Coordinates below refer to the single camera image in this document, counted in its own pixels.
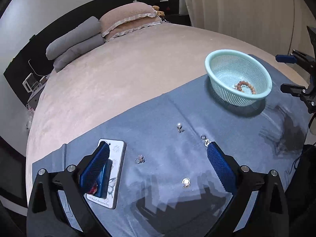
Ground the peach bead bracelet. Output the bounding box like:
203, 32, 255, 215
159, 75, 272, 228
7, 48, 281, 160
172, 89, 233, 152
233, 80, 258, 95

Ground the cream curtain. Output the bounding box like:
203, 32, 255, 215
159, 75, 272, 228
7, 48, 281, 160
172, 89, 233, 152
185, 0, 315, 56

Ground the mint green plastic basket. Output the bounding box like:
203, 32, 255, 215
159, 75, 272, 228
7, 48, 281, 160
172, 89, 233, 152
205, 49, 273, 106

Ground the blue phone grip stand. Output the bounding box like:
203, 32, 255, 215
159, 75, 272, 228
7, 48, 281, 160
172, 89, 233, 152
87, 159, 113, 198

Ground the white phone with case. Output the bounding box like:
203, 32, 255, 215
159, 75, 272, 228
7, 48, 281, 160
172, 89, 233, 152
86, 139, 126, 209

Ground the blue grey cloth mat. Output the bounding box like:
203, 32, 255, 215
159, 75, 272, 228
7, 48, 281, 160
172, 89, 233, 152
32, 62, 311, 236

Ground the silver clasp charm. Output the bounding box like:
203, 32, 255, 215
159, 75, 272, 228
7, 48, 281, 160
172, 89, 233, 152
201, 134, 211, 147

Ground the small silver earring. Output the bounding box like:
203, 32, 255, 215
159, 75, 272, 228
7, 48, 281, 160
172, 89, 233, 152
135, 155, 145, 164

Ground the pearl silver earring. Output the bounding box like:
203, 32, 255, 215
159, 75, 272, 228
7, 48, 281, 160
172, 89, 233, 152
177, 123, 185, 133

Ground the brown teddy bear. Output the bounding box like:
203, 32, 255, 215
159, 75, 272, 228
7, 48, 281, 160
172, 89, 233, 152
152, 5, 165, 18

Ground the beige bed blanket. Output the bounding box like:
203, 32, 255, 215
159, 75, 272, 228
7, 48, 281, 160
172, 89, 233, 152
26, 23, 307, 194

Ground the lower pink frilled pillow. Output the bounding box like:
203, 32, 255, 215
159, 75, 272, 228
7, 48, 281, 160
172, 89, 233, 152
104, 16, 162, 42

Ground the pink frilled pillow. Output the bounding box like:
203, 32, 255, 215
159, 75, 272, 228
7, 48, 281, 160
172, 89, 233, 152
104, 16, 162, 42
99, 2, 157, 38

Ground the black headboard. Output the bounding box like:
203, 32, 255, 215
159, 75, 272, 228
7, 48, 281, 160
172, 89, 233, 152
3, 0, 180, 107

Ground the grey folded duvet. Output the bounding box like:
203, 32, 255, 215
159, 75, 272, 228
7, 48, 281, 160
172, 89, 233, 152
46, 16, 104, 72

